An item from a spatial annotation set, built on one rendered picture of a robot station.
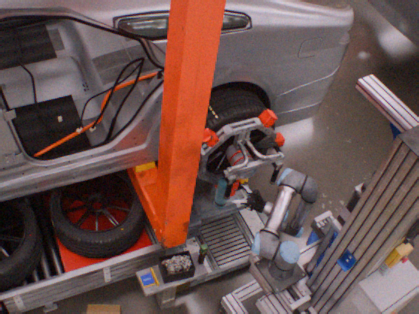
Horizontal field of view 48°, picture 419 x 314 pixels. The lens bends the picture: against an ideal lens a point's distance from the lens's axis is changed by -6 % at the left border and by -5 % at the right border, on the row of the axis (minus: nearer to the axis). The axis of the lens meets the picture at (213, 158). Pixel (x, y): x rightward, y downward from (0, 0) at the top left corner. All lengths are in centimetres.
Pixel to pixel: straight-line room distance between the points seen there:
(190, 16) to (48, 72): 194
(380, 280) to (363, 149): 248
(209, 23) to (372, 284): 146
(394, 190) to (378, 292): 62
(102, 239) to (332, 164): 229
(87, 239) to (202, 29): 176
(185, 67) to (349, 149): 298
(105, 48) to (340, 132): 242
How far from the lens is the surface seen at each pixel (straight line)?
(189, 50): 196
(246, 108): 309
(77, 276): 325
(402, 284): 259
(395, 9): 505
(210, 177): 329
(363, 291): 249
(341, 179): 450
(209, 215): 377
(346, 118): 507
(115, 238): 323
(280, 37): 300
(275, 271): 279
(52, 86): 361
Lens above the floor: 328
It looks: 50 degrees down
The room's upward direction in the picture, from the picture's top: 11 degrees clockwise
